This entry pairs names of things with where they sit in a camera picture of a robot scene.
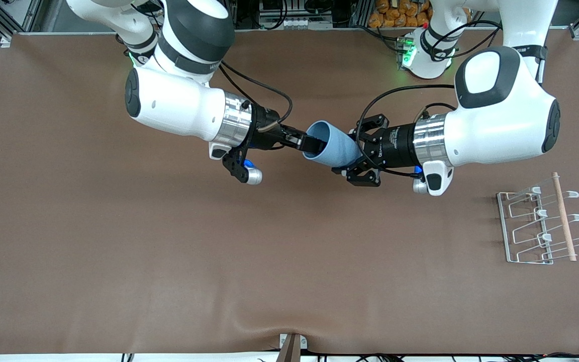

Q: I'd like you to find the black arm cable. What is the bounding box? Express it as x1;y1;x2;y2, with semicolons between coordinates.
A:
355;20;504;177
217;59;294;132

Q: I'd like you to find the pile of orange packets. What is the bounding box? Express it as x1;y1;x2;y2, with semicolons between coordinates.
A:
368;0;433;28

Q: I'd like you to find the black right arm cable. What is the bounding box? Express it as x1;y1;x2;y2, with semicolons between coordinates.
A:
217;59;294;132

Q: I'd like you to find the brown table mat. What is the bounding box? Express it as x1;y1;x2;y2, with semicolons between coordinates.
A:
0;28;579;355

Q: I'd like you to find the metal table edge bracket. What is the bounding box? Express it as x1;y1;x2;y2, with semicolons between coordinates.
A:
279;333;308;362

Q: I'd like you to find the white wire cup rack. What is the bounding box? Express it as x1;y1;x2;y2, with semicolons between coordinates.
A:
497;172;579;265

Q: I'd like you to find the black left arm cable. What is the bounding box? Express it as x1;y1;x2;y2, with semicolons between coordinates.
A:
355;20;504;177

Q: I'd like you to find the blue plastic cup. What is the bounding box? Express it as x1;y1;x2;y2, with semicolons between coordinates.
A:
303;120;363;167

